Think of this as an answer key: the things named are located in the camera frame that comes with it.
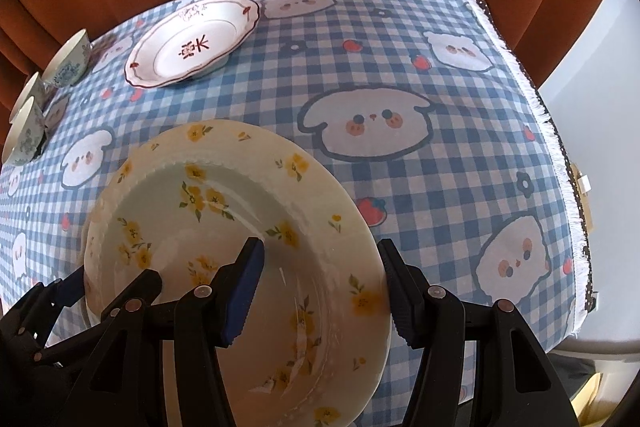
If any yellow floral cream plate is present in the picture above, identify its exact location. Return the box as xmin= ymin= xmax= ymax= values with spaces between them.
xmin=82 ymin=119 xmax=393 ymax=427

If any white plate with red print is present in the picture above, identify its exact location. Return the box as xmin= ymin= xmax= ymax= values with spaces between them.
xmin=124 ymin=0 xmax=262 ymax=89

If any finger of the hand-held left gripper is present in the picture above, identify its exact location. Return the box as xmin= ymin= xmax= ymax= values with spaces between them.
xmin=0 ymin=306 xmax=104 ymax=409
xmin=9 ymin=265 xmax=89 ymax=339

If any blue checked cartoon tablecloth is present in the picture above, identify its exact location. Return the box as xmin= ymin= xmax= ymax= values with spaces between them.
xmin=0 ymin=0 xmax=601 ymax=427

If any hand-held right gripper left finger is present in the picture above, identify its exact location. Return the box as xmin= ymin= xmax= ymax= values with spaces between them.
xmin=65 ymin=237 xmax=266 ymax=427

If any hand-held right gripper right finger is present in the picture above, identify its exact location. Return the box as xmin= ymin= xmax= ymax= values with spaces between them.
xmin=377 ymin=238 xmax=576 ymax=427

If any small beige label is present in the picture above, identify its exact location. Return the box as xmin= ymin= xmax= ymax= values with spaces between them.
xmin=570 ymin=162 xmax=596 ymax=233

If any blue patterned white bowl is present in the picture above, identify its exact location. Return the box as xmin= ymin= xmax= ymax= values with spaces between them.
xmin=1 ymin=96 xmax=49 ymax=168
xmin=7 ymin=72 xmax=48 ymax=125
xmin=41 ymin=29 xmax=93 ymax=88

